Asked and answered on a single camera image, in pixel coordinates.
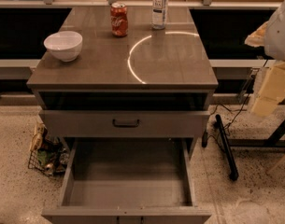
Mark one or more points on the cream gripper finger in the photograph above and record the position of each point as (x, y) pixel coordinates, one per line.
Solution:
(271, 92)
(256, 39)

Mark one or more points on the red coke can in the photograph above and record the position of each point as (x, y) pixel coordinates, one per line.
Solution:
(119, 22)

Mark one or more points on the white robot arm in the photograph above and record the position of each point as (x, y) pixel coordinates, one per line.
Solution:
(270, 36)

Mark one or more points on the black power strip bar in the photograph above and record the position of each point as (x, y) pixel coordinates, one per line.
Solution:
(233, 169)

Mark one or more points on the clear plastic water bottle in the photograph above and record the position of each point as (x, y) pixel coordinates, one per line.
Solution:
(159, 12)

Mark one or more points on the grey drawer cabinet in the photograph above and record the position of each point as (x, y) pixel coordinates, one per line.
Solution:
(147, 70)

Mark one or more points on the white ceramic bowl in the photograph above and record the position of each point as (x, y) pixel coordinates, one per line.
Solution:
(65, 45)

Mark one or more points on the open grey bottom drawer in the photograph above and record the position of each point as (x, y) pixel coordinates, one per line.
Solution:
(133, 181)

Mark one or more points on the closed grey middle drawer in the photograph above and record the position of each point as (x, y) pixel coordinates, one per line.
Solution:
(153, 124)

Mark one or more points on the black drawer handle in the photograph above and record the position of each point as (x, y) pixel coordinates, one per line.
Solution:
(126, 123)

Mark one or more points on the wire basket with trash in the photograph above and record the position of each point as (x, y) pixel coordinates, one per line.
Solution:
(48, 155)

